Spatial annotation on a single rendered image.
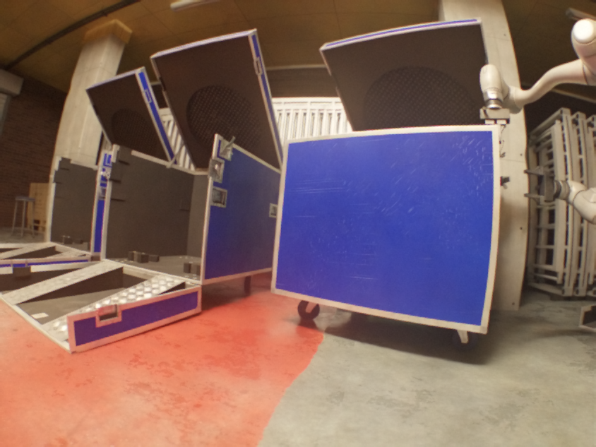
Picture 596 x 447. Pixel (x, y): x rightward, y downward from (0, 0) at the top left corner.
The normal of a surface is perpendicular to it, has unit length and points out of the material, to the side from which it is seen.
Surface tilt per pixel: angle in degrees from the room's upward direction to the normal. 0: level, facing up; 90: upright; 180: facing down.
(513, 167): 90
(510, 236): 90
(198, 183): 90
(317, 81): 90
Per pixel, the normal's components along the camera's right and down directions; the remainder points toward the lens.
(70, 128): -0.23, -0.05
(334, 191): -0.58, -0.07
